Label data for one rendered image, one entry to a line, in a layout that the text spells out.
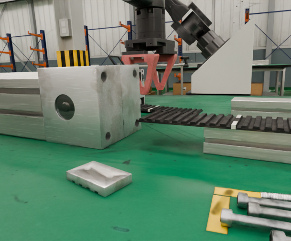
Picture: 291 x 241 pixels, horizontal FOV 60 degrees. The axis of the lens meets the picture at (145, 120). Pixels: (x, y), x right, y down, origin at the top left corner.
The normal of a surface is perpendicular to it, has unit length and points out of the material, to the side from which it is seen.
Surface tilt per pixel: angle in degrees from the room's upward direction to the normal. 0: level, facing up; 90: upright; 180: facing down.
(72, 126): 90
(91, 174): 0
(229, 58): 90
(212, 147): 90
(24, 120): 90
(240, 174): 0
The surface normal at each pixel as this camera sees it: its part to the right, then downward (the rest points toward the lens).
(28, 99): -0.45, 0.22
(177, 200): -0.04, -0.98
